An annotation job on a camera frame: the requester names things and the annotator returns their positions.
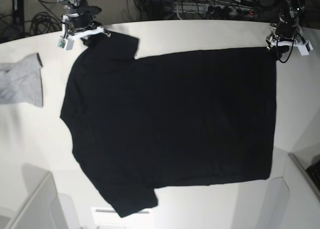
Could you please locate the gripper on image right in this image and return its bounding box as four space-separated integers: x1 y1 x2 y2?
266 23 307 61

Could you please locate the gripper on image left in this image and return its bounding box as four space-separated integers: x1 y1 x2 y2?
61 13 111 47

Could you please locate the black T-shirt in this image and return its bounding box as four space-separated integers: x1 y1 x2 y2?
60 32 277 218

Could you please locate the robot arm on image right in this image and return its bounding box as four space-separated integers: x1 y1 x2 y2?
266 0 306 64

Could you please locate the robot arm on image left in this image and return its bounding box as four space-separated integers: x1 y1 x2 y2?
56 0 111 51

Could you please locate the grey folded garment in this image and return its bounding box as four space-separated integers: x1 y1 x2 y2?
0 53 43 108

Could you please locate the black keyboard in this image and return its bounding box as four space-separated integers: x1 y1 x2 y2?
306 163 320 189

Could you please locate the white panel lower right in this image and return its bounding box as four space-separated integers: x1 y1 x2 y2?
260 154 320 229

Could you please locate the white panel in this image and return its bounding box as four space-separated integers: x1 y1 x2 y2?
260 154 320 229
0 163 81 229

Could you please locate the white panel lower left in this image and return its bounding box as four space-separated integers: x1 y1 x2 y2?
0 163 81 229

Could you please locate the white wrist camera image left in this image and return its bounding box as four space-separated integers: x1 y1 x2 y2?
57 37 74 51

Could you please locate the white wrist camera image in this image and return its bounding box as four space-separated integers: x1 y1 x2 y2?
57 37 74 51
298 40 313 56

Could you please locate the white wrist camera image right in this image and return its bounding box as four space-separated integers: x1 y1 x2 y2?
298 40 313 56

